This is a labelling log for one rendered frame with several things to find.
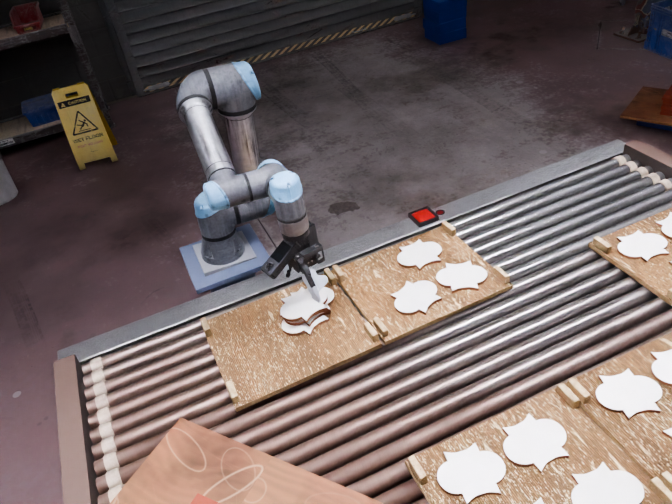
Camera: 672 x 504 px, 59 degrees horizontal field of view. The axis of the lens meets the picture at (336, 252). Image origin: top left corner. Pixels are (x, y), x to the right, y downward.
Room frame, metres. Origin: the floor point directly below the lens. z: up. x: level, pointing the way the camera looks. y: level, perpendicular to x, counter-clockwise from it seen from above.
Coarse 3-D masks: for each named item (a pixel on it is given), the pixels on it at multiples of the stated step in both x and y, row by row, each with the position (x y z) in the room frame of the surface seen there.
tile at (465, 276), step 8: (448, 264) 1.35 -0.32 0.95; (456, 264) 1.34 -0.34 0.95; (464, 264) 1.33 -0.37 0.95; (440, 272) 1.32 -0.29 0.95; (448, 272) 1.31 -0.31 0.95; (456, 272) 1.30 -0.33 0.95; (464, 272) 1.30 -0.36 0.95; (472, 272) 1.29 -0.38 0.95; (480, 272) 1.29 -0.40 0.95; (440, 280) 1.28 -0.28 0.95; (448, 280) 1.28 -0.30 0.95; (456, 280) 1.27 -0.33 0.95; (464, 280) 1.26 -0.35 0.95; (472, 280) 1.26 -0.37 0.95; (480, 280) 1.25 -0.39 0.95; (456, 288) 1.24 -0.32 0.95; (464, 288) 1.24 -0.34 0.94; (472, 288) 1.23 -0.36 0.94
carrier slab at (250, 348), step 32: (288, 288) 1.37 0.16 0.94; (224, 320) 1.28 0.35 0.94; (256, 320) 1.26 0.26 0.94; (352, 320) 1.19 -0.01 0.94; (224, 352) 1.15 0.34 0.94; (256, 352) 1.13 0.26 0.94; (288, 352) 1.11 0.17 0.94; (320, 352) 1.09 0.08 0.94; (352, 352) 1.08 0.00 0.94; (256, 384) 1.02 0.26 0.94; (288, 384) 1.01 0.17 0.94
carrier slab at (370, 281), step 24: (408, 240) 1.51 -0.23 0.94; (432, 240) 1.49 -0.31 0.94; (456, 240) 1.47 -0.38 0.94; (360, 264) 1.43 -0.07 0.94; (384, 264) 1.41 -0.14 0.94; (432, 264) 1.37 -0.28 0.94; (480, 264) 1.33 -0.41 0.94; (360, 288) 1.32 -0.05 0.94; (384, 288) 1.30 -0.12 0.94; (480, 288) 1.23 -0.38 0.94; (504, 288) 1.22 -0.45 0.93; (384, 312) 1.20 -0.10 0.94; (432, 312) 1.17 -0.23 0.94; (456, 312) 1.17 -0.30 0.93
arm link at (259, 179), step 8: (272, 160) 1.39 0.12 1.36; (264, 168) 1.35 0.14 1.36; (272, 168) 1.34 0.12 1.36; (280, 168) 1.34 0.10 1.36; (248, 176) 1.32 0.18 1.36; (256, 176) 1.32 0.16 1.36; (264, 176) 1.32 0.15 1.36; (256, 184) 1.30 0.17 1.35; (264, 184) 1.31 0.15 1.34; (256, 192) 1.30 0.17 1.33; (264, 192) 1.30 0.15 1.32
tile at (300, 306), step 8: (296, 296) 1.28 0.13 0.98; (304, 296) 1.27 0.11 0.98; (320, 296) 1.26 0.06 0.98; (288, 304) 1.25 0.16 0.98; (296, 304) 1.24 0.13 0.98; (304, 304) 1.24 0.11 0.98; (312, 304) 1.23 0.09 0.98; (320, 304) 1.23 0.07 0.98; (280, 312) 1.22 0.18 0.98; (288, 312) 1.22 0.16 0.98; (296, 312) 1.21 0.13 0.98; (304, 312) 1.21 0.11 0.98; (312, 312) 1.20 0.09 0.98; (288, 320) 1.19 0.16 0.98; (296, 320) 1.19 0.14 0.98; (304, 320) 1.18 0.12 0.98
